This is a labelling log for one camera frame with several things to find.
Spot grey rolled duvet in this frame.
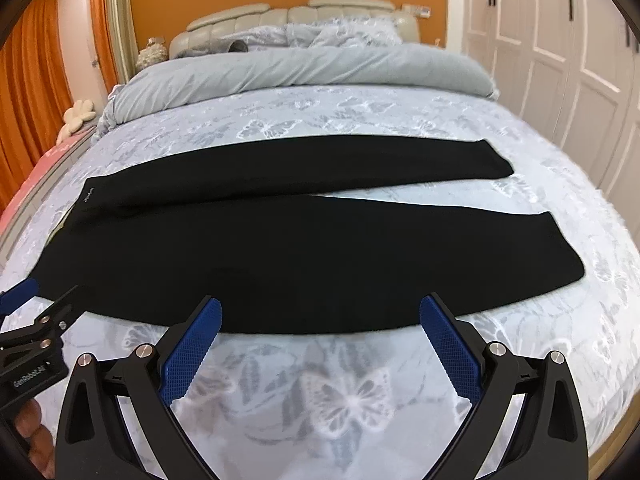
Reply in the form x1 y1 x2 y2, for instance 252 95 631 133
96 44 499 136

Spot beige leather headboard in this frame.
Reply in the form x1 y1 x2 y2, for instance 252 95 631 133
168 0 421 60

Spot butterfly patterned bed sheet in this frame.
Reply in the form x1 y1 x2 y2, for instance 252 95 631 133
1 86 639 479

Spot white wardrobe doors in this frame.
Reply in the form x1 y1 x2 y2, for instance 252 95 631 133
462 0 640 189

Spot butterfly patterned pillow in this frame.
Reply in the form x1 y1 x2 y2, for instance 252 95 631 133
219 15 404 53

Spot white flower plush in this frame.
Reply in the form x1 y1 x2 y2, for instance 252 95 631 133
56 100 96 144

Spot white ornament on nightstand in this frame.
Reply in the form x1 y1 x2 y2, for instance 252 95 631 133
136 42 169 72

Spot black pants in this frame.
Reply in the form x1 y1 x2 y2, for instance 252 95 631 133
32 134 585 335

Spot pink bed side panel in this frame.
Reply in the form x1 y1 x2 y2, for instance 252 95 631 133
1 126 96 240

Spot person's left hand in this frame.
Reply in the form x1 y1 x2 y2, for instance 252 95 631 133
14 400 55 479

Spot white wall switch panel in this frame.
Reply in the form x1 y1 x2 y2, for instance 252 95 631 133
401 3 432 18

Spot orange curtain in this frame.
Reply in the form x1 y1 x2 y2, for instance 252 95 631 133
1 0 118 209

